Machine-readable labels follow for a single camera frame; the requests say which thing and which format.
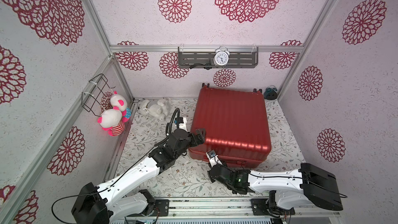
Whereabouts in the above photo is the red hard-shell suitcase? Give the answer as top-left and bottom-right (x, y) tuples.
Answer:
(189, 85), (272, 169)

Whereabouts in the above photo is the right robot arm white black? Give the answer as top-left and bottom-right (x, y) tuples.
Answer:
(208, 156), (346, 216)

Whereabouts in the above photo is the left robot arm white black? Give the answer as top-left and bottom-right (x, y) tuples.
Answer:
(71, 108), (206, 224)

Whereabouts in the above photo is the white plush toy on table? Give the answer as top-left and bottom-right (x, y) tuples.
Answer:
(137, 98), (171, 121)

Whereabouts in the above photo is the white alarm clock on shelf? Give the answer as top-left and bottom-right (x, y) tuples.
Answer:
(213, 47), (230, 66)

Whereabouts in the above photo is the white pink plush upper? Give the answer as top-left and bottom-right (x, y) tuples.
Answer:
(110, 91), (132, 122)

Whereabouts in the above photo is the white pink plush striped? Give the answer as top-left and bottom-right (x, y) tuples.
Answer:
(97, 107), (130, 136)

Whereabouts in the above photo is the teal twin-bell alarm clock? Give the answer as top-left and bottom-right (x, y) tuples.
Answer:
(263, 85), (278, 100)

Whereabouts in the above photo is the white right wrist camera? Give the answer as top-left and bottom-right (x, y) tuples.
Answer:
(206, 150), (218, 164)

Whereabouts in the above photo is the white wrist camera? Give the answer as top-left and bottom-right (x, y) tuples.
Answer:
(206, 150), (218, 164)
(174, 117), (187, 131)

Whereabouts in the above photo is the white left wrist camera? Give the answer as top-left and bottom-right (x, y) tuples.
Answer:
(174, 117), (187, 131)

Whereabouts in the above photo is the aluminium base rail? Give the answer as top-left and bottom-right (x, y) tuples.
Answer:
(114, 197), (343, 224)

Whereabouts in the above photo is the grey metal wall shelf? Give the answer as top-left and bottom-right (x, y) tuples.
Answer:
(177, 46), (259, 69)

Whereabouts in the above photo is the black wire wall basket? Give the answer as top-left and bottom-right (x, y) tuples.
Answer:
(80, 73), (115, 117)

